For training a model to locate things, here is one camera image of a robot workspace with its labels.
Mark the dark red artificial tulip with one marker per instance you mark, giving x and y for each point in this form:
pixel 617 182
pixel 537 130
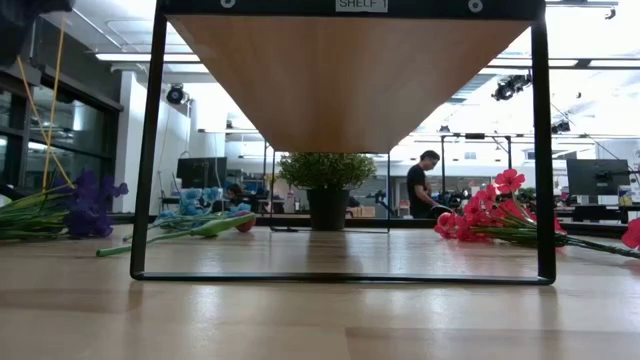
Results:
pixel 215 227

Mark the blue artificial flower bunch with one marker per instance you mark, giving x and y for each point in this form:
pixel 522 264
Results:
pixel 192 196

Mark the large red artificial flower bunch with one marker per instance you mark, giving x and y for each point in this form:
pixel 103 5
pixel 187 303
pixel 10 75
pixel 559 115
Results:
pixel 472 222

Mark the purple artificial flower bunch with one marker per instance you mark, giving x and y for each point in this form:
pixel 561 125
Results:
pixel 90 210

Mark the small red artificial flower bunch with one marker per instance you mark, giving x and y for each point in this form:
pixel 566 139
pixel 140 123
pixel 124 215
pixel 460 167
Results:
pixel 632 234

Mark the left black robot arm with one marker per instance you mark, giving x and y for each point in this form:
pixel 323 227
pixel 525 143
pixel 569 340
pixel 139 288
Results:
pixel 12 30

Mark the white shelf label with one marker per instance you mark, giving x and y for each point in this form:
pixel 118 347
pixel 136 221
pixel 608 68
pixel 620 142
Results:
pixel 361 4

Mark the potted green bushy plant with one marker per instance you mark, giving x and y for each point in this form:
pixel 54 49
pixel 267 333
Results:
pixel 327 172

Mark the person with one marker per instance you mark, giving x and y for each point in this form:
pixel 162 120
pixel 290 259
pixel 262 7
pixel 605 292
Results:
pixel 235 195
pixel 417 190

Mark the black computer monitor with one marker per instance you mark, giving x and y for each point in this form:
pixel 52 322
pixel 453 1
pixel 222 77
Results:
pixel 200 172
pixel 597 177

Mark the round black ceiling speaker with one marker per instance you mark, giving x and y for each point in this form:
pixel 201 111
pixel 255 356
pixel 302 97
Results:
pixel 175 94

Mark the black ceiling spotlight cluster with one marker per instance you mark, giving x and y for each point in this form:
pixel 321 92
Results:
pixel 510 86

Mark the long ceiling light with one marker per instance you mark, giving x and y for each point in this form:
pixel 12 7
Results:
pixel 565 63
pixel 145 57

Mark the small black ceiling spotlight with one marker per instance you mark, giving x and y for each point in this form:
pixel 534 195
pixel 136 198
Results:
pixel 561 127

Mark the wooden shelf with black frame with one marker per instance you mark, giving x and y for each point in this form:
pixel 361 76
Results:
pixel 345 75

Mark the black gantry frame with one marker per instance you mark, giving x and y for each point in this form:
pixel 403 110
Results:
pixel 475 135

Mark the black metal table frame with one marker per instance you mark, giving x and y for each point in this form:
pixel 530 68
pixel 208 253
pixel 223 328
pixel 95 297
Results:
pixel 595 229

